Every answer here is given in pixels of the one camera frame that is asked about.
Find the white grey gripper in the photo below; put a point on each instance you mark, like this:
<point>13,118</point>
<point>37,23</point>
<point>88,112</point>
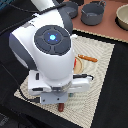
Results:
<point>58,92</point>

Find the brown toy sausage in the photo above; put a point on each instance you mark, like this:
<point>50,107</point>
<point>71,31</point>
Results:
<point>61,107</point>

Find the small grey frying pan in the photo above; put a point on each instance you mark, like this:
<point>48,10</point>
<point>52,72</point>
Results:
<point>71,8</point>

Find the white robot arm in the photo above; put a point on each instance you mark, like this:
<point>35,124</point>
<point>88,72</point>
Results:
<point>44,46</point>

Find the round beige plate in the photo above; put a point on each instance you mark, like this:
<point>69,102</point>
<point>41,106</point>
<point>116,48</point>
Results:
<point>78,69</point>

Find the white woven placemat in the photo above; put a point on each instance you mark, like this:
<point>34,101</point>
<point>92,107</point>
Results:
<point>80,108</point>

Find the grey cooking pot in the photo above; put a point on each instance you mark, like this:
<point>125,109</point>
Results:
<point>92,13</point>

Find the brown toy stove board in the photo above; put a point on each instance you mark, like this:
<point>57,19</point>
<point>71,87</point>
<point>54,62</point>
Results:
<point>108,27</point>

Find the beige bowl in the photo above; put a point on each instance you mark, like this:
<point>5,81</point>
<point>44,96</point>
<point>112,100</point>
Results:
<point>122,15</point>

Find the knife with orange handle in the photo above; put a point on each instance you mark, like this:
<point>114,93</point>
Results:
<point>87,58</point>

